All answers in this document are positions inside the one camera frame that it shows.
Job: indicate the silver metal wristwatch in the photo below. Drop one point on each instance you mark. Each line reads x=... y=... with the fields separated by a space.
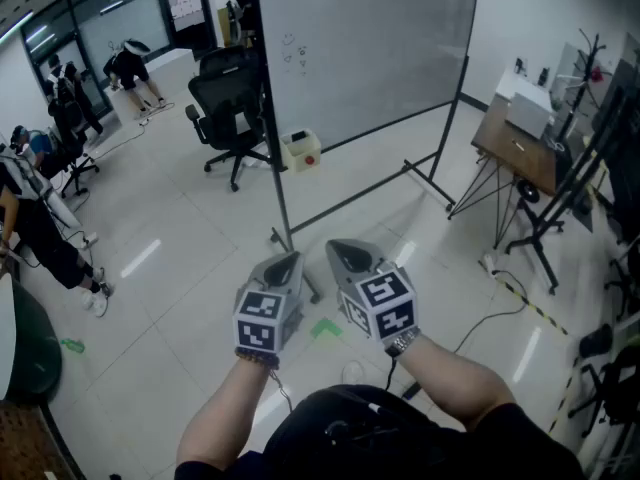
x=402 y=343

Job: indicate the black armchair with star base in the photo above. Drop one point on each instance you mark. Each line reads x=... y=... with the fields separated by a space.
x=610 y=383

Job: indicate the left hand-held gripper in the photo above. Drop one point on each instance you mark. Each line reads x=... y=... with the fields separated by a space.
x=257 y=335

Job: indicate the brown woven rug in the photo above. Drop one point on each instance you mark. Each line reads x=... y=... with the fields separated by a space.
x=25 y=443

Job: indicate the white low cabinet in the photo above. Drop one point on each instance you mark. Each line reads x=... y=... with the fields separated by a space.
x=520 y=85

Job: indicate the white power strip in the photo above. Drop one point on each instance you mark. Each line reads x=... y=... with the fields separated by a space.
x=489 y=263
x=90 y=240

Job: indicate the cream plastic bin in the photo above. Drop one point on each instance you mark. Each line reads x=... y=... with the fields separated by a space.
x=299 y=162

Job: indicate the person's left forearm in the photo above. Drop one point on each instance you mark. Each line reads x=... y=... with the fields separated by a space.
x=225 y=418

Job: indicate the whiteboard on black rolling stand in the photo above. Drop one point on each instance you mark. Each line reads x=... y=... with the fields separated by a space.
x=375 y=43

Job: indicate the black metal rolling stand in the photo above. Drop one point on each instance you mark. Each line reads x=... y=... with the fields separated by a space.
x=550 y=218

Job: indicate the small marker pen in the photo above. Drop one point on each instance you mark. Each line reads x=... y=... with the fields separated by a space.
x=516 y=144

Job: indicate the dark green armchair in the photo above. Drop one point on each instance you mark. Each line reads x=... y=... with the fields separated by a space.
x=37 y=348

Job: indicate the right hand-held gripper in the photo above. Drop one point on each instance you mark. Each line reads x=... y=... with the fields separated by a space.
x=395 y=318

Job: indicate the green plastic bottle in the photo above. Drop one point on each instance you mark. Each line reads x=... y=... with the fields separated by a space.
x=73 y=346

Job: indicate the grey metal cabinet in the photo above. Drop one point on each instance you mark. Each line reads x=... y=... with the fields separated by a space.
x=570 y=68

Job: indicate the person's black shirt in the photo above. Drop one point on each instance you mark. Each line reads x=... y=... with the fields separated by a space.
x=360 y=448

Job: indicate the green floor tape marker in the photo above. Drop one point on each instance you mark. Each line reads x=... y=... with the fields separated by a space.
x=325 y=329

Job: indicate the small black device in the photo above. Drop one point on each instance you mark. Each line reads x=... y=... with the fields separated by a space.
x=544 y=76
x=521 y=65

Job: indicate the black mesh office chair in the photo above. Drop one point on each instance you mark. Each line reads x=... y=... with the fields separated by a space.
x=225 y=98

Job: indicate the black coat rack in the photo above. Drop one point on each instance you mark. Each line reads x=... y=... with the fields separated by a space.
x=582 y=83

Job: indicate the person's right forearm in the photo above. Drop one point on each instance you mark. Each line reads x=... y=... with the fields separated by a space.
x=450 y=373

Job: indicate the white round table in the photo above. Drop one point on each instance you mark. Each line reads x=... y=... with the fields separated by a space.
x=6 y=338

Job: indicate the white bench counter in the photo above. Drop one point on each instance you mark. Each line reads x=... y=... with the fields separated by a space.
x=175 y=68

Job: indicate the yellow black floor tape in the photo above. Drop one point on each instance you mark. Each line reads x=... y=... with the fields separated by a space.
x=545 y=318

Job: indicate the black swivel chair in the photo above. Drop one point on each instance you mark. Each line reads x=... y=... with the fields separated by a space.
x=70 y=158

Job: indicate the white rectangular case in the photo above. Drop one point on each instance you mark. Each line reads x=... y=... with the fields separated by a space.
x=527 y=115

